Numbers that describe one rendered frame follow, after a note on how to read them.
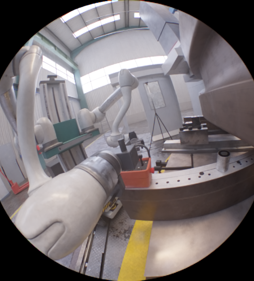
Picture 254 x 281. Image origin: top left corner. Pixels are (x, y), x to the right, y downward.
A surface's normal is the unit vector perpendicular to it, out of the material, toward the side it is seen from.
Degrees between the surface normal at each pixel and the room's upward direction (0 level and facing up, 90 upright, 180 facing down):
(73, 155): 90
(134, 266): 0
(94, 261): 0
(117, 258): 0
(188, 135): 90
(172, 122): 90
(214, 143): 71
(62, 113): 90
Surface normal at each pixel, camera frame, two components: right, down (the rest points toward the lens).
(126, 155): -0.32, 0.32
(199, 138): -0.64, 0.36
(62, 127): 0.84, -0.13
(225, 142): -0.70, 0.04
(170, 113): -0.01, 0.24
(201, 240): -0.29, -0.93
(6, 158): 0.96, -0.27
